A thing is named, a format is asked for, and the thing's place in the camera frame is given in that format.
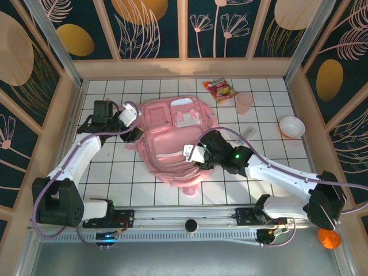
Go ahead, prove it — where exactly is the white bowl with orange rim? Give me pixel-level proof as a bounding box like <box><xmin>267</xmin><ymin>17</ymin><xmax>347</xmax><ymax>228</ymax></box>
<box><xmin>278</xmin><ymin>115</ymin><xmax>306</xmax><ymax>139</ymax></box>

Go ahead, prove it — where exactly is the aluminium frame post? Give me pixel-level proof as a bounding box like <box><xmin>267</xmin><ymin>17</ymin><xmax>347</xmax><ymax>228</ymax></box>
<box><xmin>282</xmin><ymin>0</ymin><xmax>338</xmax><ymax>85</ymax></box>
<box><xmin>24</xmin><ymin>0</ymin><xmax>85</xmax><ymax>87</ymax></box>

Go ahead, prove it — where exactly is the aluminium side rail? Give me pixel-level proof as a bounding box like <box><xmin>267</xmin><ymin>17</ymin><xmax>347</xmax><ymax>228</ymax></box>
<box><xmin>45</xmin><ymin>82</ymin><xmax>87</xmax><ymax>208</ymax></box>

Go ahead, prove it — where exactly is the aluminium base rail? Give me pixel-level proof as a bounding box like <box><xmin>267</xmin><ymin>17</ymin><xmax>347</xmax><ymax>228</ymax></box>
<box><xmin>27</xmin><ymin>203</ymin><xmax>340</xmax><ymax>234</ymax></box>

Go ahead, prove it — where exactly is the orange crumpled ball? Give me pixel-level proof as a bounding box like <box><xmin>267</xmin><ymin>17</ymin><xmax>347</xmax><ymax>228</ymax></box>
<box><xmin>317</xmin><ymin>228</ymin><xmax>342</xmax><ymax>250</ymax></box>

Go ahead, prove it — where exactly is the colourful snack bag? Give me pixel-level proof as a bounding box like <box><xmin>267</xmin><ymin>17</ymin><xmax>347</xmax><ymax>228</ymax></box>
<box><xmin>202</xmin><ymin>80</ymin><xmax>240</xmax><ymax>105</ymax></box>

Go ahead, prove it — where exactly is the translucent pink cup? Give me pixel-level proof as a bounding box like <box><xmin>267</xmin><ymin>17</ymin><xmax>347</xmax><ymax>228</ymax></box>
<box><xmin>235</xmin><ymin>92</ymin><xmax>254</xmax><ymax>116</ymax></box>

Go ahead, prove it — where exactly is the black controller board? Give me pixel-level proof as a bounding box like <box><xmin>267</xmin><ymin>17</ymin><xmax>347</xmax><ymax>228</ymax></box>
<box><xmin>256</xmin><ymin>225</ymin><xmax>289</xmax><ymax>247</ymax></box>
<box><xmin>95</xmin><ymin>232</ymin><xmax>117</xmax><ymax>249</ymax></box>

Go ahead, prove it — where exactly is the pink backpack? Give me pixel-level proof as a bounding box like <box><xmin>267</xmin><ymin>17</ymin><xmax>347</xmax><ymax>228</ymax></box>
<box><xmin>122</xmin><ymin>96</ymin><xmax>220</xmax><ymax>198</ymax></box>

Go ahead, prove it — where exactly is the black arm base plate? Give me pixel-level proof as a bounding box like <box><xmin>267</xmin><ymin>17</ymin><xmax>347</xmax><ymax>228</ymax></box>
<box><xmin>235</xmin><ymin>206</ymin><xmax>288</xmax><ymax>228</ymax></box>
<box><xmin>82</xmin><ymin>209</ymin><xmax>136</xmax><ymax>229</ymax></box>

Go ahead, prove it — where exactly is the perforated metal cable tray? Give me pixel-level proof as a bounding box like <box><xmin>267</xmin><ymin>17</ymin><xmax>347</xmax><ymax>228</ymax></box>
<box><xmin>39</xmin><ymin>231</ymin><xmax>261</xmax><ymax>247</ymax></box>

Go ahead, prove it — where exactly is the black round knob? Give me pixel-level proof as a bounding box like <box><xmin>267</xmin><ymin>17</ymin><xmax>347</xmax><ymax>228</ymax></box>
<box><xmin>185</xmin><ymin>218</ymin><xmax>200</xmax><ymax>233</ymax></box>

